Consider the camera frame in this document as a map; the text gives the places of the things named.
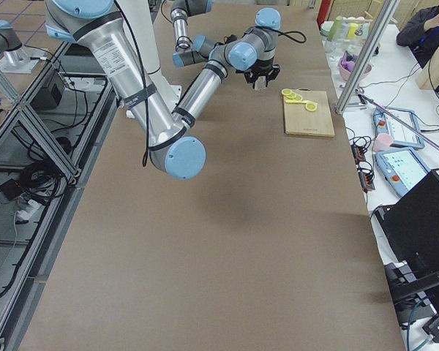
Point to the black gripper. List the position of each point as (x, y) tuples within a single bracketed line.
[(260, 70)]

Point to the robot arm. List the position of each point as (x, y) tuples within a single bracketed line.
[(188, 33), (120, 36)]

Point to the green cup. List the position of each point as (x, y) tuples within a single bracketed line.
[(336, 26)]

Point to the pink cup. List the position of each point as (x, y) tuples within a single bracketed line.
[(382, 142)]

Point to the yellow plastic knife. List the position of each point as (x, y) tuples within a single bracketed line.
[(302, 102)]

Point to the wooden cutting board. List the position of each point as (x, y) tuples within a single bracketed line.
[(299, 121)]

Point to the pink bowl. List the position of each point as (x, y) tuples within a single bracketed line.
[(347, 66)]

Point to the long reacher grabber tool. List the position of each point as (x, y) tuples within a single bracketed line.
[(361, 94)]

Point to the blue teach pendant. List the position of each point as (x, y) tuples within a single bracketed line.
[(403, 168), (402, 136)]

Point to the seated person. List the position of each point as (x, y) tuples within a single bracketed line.
[(421, 34)]

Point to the black monitor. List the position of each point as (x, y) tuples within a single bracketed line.
[(411, 227)]

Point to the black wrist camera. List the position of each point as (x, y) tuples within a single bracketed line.
[(229, 39)]

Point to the aluminium frame post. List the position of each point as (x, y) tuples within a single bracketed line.
[(375, 33)]

